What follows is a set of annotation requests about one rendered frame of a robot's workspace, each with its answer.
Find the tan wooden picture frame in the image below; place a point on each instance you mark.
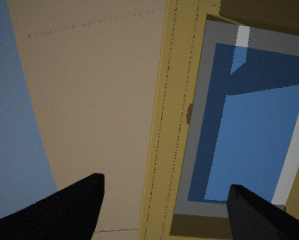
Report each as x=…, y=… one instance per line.
x=225, y=112

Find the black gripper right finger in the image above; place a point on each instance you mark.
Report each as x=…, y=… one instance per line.
x=254, y=218

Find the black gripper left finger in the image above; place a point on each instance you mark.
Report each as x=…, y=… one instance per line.
x=69, y=214

